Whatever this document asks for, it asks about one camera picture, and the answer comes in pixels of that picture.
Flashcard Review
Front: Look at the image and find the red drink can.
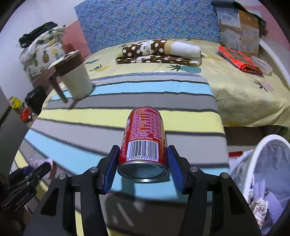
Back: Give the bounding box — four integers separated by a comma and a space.
117, 106, 169, 183

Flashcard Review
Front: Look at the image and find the clear plastic cup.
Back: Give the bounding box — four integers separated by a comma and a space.
28, 155, 53, 173

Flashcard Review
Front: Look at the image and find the striped bed cover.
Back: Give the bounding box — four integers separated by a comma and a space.
12, 72, 229, 235

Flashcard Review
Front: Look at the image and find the red toy car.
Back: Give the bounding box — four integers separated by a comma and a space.
20, 107, 35, 123

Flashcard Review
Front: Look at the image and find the black bag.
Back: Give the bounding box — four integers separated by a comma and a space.
25, 87, 47, 115

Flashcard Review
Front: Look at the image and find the yellow pineapple bedsheet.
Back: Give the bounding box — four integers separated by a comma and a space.
42, 39, 290, 127

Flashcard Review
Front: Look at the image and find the brown polka dot pillow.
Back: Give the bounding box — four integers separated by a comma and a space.
115, 39, 202, 66

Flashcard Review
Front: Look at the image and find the red plaid folded cloth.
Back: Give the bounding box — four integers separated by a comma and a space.
218, 46, 264, 76

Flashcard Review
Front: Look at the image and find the pineapple print bedding pile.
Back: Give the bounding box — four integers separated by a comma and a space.
19, 25, 66, 82

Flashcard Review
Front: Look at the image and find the clear plastic container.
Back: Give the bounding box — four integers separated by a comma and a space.
251, 56, 273, 75

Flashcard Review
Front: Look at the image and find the black clothing on pile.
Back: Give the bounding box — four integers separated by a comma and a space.
19, 22, 58, 48

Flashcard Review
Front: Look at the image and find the blue patterned headboard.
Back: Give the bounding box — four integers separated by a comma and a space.
75, 1, 220, 52

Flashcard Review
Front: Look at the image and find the quilt packaging box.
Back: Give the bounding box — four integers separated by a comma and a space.
211, 1, 267, 57

